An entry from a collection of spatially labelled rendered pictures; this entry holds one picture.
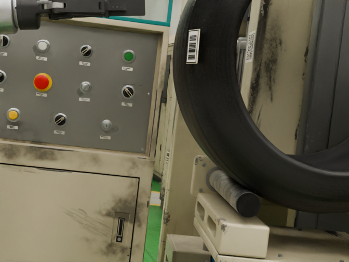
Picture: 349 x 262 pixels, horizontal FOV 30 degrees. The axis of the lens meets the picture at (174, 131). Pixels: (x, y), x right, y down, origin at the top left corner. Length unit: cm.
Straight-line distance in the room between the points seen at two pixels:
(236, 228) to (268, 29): 56
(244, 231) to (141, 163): 69
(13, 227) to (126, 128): 41
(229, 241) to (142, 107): 76
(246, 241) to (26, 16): 57
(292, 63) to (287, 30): 8
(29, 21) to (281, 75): 62
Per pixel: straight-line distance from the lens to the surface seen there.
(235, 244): 119
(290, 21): 157
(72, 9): 121
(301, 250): 134
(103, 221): 184
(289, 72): 157
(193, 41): 115
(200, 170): 151
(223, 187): 133
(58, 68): 186
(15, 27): 126
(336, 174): 120
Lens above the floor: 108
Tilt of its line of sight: 3 degrees down
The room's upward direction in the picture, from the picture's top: 7 degrees clockwise
